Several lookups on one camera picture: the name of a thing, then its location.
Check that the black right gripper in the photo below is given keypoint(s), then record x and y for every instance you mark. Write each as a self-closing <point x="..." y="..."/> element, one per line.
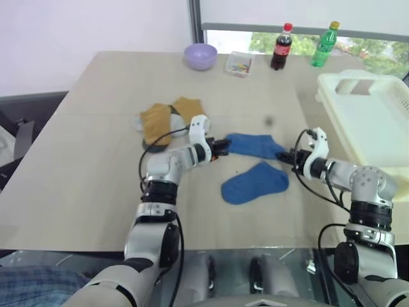
<point x="295" y="159"/>

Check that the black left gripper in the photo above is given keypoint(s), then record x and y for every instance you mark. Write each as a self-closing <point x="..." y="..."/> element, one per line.
<point x="216" y="148"/>

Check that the blue sock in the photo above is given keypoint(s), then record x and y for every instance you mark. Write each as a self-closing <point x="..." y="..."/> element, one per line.
<point x="252" y="185"/>
<point x="255" y="145"/>

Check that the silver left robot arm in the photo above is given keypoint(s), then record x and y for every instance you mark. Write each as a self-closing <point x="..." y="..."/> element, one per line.
<point x="150" y="230"/>

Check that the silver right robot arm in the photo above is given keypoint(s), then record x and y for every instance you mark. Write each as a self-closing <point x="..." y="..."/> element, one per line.
<point x="367" y="185"/>

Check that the mustard sock with dark toe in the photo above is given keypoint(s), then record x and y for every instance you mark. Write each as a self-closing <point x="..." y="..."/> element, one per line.
<point x="156" y="123"/>

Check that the white plastic basket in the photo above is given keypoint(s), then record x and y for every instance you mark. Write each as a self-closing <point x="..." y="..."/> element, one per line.
<point x="361" y="121"/>

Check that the clear box of coloured clips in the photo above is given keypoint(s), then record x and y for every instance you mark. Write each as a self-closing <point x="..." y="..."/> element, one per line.
<point x="239" y="65"/>

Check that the purple bowl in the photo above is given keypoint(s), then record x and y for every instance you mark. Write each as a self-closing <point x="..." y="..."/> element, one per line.
<point x="200" y="57"/>

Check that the cola bottle with red cap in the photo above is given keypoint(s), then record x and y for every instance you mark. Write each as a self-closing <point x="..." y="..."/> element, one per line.
<point x="281" y="51"/>

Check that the green bottle with yellow cap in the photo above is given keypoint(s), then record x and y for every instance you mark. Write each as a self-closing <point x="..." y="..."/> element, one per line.
<point x="323" y="48"/>

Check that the grey roller blind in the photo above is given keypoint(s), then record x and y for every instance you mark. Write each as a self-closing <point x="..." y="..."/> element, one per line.
<point x="255" y="28"/>

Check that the dark chair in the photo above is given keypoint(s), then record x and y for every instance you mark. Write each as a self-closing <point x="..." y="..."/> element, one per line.
<point x="28" y="112"/>

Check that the blue plaid cloth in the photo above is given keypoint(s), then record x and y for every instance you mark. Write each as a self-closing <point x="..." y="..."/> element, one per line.
<point x="35" y="284"/>

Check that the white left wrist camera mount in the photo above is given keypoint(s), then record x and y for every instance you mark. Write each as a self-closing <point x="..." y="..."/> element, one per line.
<point x="196" y="128"/>

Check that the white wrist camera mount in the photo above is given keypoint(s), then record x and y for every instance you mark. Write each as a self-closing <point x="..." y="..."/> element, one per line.
<point x="319" y="145"/>
<point x="196" y="128"/>

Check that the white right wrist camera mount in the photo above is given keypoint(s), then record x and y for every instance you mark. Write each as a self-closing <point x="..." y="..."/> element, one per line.
<point x="319" y="145"/>

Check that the grey window frame post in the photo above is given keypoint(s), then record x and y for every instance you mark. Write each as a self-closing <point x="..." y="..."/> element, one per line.
<point x="196" y="19"/>

